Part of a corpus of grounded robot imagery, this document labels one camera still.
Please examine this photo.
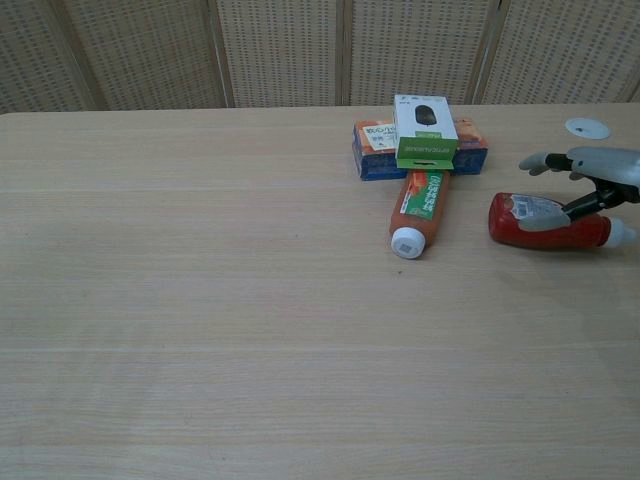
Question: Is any white round cable grommet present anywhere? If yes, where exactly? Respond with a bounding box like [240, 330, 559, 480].
[565, 117, 613, 140]

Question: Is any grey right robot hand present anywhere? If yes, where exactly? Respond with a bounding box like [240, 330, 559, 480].
[518, 146, 640, 232]

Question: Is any blue orange snack box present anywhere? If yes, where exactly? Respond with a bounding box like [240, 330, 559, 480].
[348, 117, 489, 182]

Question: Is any woven folding screen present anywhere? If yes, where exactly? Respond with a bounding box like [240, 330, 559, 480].
[0, 0, 640, 116]

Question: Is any white green mouse box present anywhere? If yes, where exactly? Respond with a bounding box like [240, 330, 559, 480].
[393, 93, 460, 173]

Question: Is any orange sauce bottle green label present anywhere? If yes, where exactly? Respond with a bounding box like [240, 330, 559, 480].
[388, 168, 447, 260]

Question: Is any red ketchup bottle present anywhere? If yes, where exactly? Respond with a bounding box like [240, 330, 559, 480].
[487, 191, 639, 251]

